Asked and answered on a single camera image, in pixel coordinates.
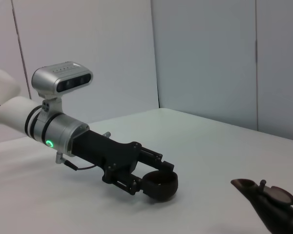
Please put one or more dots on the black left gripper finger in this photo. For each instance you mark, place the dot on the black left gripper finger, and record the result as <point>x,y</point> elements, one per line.
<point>131,186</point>
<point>166,167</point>

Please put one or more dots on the small black teacup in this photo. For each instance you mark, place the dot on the small black teacup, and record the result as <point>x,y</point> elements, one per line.
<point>161,191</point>

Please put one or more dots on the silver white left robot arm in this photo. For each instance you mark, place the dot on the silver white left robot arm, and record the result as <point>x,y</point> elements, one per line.
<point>14,114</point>

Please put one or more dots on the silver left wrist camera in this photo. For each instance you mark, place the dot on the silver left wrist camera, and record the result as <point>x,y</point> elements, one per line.
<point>51,78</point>

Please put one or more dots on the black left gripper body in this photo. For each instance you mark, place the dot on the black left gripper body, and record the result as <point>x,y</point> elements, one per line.
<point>100,151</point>

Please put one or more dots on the black cast iron teapot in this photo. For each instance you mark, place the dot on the black cast iron teapot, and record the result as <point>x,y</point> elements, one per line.
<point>271,207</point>

